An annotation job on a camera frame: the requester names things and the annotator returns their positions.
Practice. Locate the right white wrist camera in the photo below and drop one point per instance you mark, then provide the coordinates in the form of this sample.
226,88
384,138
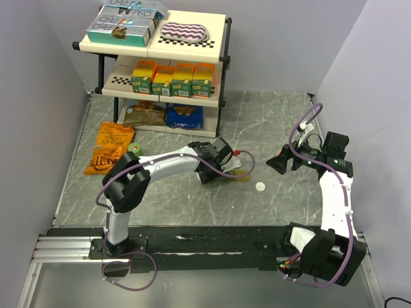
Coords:
305,129

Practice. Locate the beige three-tier shelf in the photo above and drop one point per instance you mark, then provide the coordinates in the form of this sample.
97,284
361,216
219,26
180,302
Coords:
181,61

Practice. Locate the brown chip bag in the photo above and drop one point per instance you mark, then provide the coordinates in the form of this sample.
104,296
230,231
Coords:
144,113

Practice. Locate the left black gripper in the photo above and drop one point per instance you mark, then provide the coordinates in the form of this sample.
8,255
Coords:
206,178

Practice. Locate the teal snack box middle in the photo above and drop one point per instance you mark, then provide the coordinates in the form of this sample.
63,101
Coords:
149,23

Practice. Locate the blue chip bag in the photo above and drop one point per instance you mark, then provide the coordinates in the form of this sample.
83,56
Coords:
185,116

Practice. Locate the green cylindrical container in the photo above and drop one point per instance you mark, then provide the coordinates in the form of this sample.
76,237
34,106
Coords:
136,149

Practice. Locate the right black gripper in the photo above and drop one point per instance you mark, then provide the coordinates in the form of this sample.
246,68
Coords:
279,162

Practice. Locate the teal snack box front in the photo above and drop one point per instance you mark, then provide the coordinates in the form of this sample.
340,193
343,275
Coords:
123,35

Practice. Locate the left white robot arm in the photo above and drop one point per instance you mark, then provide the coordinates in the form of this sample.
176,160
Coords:
126,183

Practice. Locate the green orange carton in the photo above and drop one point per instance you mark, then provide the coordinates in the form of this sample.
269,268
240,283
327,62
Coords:
181,80
161,83
202,79
142,76

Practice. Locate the wavy patterned pouch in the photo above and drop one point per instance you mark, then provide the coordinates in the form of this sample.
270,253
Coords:
190,33

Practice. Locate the green weekly pill organizer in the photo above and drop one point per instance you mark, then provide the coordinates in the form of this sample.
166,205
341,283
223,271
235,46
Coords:
238,175

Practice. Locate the white bottle cap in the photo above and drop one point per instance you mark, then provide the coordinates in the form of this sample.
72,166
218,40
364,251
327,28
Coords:
260,186

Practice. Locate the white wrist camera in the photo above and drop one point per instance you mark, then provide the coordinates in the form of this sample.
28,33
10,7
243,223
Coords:
230,162
305,129

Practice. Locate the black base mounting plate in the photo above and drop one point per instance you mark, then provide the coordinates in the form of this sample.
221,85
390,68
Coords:
199,248

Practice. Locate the orange honey dijon chip bag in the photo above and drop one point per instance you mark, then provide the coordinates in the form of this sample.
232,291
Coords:
111,143

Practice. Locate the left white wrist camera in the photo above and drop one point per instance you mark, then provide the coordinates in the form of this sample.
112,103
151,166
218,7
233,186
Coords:
230,162

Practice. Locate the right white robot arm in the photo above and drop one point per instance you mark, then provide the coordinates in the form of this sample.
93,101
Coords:
333,252

